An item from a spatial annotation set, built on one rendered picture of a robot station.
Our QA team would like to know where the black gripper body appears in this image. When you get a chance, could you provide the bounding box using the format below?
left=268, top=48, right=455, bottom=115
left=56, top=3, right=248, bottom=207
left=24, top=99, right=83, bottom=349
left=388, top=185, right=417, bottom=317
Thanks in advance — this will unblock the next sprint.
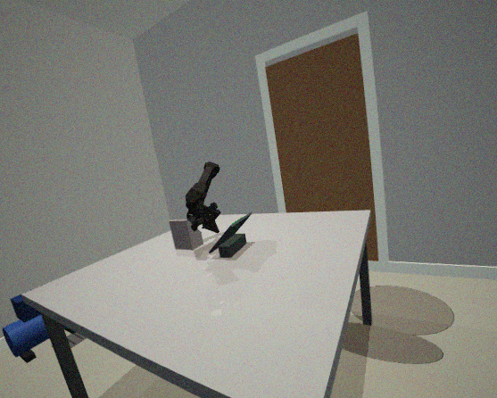
left=191, top=205, right=221, bottom=231

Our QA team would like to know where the grey switch panel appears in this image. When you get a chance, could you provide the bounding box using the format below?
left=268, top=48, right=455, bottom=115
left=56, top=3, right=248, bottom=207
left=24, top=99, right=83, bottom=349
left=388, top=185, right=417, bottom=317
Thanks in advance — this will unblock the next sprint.
left=209, top=212, right=252, bottom=258

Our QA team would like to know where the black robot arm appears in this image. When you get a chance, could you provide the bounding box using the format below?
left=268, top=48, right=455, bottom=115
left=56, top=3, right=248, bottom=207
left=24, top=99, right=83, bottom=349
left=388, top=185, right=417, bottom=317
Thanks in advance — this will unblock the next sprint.
left=186, top=162, right=220, bottom=224

